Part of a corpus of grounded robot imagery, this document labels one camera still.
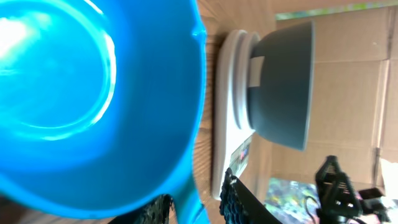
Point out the white digital kitchen scale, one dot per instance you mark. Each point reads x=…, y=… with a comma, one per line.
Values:
x=232, y=131

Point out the blue plastic measuring scoop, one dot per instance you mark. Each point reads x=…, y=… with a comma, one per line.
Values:
x=101, y=102

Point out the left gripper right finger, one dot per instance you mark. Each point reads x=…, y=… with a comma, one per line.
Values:
x=239, y=206

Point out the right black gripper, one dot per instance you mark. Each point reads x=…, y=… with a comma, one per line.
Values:
x=339, y=203

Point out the teal metal bowl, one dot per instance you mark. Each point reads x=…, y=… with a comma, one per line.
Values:
x=280, y=85

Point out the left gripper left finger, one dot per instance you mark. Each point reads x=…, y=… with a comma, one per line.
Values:
x=154, y=212

